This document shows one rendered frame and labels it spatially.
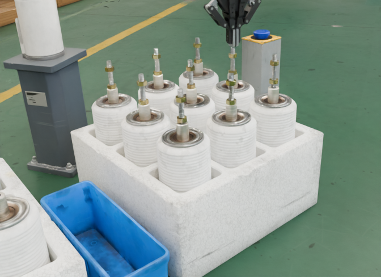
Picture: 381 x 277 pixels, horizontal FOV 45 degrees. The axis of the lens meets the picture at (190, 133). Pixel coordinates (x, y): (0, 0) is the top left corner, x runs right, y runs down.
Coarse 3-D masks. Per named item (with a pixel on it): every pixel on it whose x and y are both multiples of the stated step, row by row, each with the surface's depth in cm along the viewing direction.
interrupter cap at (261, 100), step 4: (256, 96) 96; (260, 96) 96; (264, 96) 96; (280, 96) 95; (284, 96) 95; (288, 96) 95; (256, 100) 94; (260, 100) 94; (264, 100) 95; (280, 100) 94; (284, 100) 94; (288, 100) 93; (260, 104) 92; (264, 104) 92; (268, 104) 92; (272, 104) 92; (276, 104) 92; (280, 104) 92; (284, 104) 91; (288, 104) 92
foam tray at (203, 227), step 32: (96, 160) 95; (128, 160) 89; (256, 160) 87; (288, 160) 91; (320, 160) 99; (128, 192) 88; (160, 192) 79; (192, 192) 78; (224, 192) 81; (256, 192) 88; (288, 192) 95; (160, 224) 81; (192, 224) 78; (224, 224) 84; (256, 224) 91; (192, 256) 81; (224, 256) 88
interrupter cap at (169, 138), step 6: (168, 132) 83; (174, 132) 83; (192, 132) 82; (198, 132) 82; (162, 138) 80; (168, 138) 80; (174, 138) 81; (192, 138) 80; (198, 138) 80; (168, 144) 78; (174, 144) 79; (180, 144) 78; (186, 144) 78; (192, 144) 78
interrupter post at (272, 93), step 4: (268, 88) 93; (272, 88) 92; (276, 88) 92; (268, 92) 93; (272, 92) 92; (276, 92) 92; (268, 96) 93; (272, 96) 93; (276, 96) 93; (268, 100) 94; (272, 100) 93; (276, 100) 93
